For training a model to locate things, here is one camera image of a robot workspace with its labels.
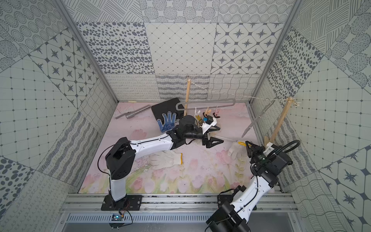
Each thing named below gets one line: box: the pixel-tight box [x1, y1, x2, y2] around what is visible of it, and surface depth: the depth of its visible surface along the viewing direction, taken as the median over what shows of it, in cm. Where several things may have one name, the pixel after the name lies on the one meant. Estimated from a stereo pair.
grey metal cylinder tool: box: [115, 104, 151, 119], surface depth 113 cm
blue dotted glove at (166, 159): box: [149, 150, 184, 170], surface depth 90 cm
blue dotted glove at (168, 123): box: [156, 111, 177, 133], surface depth 106 cm
